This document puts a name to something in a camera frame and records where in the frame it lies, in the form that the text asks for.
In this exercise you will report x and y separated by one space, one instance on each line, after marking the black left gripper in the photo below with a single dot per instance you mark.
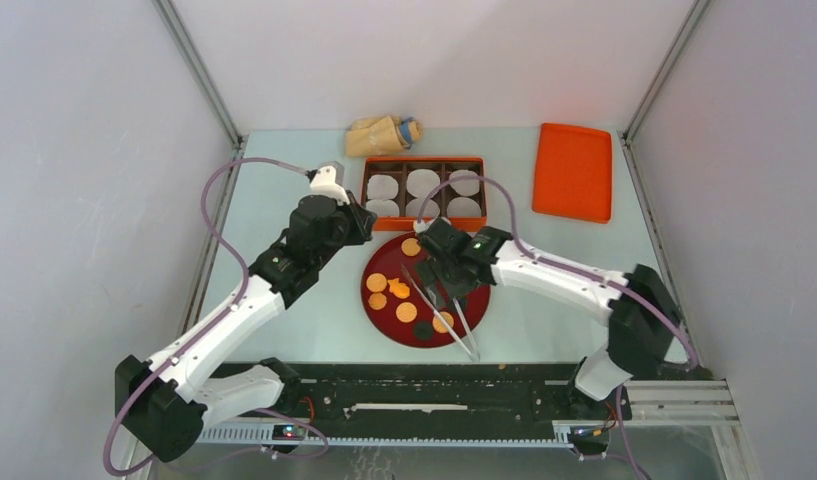
361 218

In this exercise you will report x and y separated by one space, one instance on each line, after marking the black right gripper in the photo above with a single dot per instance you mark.
444 277

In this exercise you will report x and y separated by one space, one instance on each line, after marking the dark red round plate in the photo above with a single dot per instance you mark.
389 261

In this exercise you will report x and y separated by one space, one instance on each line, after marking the orange cookie box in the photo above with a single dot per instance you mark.
400 190

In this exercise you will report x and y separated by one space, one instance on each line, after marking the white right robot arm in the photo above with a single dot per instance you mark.
638 312

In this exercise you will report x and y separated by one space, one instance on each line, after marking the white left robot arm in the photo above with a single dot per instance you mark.
168 399

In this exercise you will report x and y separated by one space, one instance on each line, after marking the orange fish shaped cookie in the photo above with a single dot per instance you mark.
399 289

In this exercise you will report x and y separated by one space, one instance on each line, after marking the round tan cookie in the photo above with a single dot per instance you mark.
376 282
443 322
406 312
410 247

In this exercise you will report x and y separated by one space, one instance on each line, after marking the dark chocolate round cookie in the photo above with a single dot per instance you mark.
423 331

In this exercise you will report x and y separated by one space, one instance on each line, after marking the white paper cupcake liner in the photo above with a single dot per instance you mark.
465 183
418 207
463 207
382 187
383 208
421 182

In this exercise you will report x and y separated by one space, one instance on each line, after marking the beige cloth bag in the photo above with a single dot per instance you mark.
385 135

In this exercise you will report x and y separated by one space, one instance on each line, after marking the orange box lid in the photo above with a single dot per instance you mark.
573 173

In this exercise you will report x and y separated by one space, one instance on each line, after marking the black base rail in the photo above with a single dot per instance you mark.
446 402

